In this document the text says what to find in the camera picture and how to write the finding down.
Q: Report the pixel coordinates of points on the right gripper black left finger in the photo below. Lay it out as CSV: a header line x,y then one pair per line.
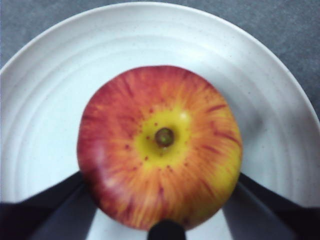
x,y
50,215

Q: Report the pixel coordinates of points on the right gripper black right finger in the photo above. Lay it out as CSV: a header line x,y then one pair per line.
x,y
270,217

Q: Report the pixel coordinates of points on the cream yellow plate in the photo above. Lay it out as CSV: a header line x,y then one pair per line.
x,y
50,100

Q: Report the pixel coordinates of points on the red yellow apple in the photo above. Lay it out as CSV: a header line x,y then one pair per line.
x,y
160,150

